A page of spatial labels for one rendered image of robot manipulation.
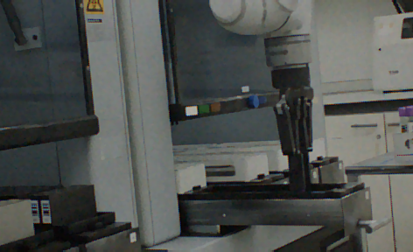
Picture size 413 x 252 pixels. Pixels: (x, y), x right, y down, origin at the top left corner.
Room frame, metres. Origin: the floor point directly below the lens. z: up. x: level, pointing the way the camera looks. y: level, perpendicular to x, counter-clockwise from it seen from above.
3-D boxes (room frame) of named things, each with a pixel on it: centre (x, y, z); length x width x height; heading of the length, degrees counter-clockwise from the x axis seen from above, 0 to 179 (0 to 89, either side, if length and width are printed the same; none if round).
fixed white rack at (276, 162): (2.03, -0.06, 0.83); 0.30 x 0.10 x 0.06; 58
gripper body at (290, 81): (1.65, -0.17, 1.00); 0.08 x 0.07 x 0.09; 148
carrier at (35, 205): (1.39, 0.25, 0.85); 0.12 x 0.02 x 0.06; 146
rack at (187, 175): (1.81, 0.16, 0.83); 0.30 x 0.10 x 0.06; 58
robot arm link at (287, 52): (1.65, -0.17, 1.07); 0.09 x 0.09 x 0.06
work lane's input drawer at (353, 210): (1.71, 0.01, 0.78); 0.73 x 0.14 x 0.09; 58
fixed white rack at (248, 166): (1.90, 0.02, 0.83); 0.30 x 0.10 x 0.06; 58
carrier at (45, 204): (1.38, 0.23, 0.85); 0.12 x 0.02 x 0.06; 148
